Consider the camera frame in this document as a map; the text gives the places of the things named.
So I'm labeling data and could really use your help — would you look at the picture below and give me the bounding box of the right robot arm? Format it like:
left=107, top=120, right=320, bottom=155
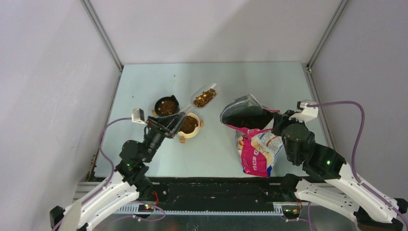
left=272, top=110, right=408, bottom=231

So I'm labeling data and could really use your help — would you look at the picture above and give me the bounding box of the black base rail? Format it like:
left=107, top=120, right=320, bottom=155
left=92, top=176, right=319, bottom=213

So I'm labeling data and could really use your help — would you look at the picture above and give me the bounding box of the brown pet food kibble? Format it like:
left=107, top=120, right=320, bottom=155
left=193, top=89, right=217, bottom=108

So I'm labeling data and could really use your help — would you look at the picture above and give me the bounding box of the translucent plastic scoop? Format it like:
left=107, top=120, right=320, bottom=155
left=180, top=83, right=219, bottom=114

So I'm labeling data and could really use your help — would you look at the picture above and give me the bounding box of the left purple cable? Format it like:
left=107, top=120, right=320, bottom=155
left=51, top=117, right=166, bottom=231

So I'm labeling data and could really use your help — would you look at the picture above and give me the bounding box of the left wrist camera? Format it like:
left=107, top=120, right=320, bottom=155
left=131, top=108, right=146, bottom=125

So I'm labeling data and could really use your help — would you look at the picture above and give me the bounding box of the black cat-shaped pet bowl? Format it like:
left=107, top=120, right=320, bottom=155
left=153, top=95, right=180, bottom=117

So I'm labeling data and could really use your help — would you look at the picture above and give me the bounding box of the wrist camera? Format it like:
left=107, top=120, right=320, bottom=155
left=131, top=108, right=146, bottom=125
left=289, top=100, right=319, bottom=123

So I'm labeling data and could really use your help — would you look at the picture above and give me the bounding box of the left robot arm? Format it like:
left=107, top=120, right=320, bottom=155
left=50, top=109, right=187, bottom=231

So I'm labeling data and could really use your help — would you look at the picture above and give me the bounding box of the cream cat-shaped pet bowl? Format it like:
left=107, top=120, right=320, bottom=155
left=177, top=113, right=201, bottom=139

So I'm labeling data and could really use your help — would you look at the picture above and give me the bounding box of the wooden bowl stand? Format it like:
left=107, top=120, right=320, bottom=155
left=145, top=110, right=204, bottom=143

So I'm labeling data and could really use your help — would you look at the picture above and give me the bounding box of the pink blue cat food bag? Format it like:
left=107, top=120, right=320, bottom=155
left=220, top=94, right=283, bottom=178

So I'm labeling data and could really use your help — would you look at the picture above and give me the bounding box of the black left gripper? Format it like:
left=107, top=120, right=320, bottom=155
left=141, top=111, right=186, bottom=163

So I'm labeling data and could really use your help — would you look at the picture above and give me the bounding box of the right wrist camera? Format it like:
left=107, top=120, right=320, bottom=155
left=289, top=100, right=319, bottom=123

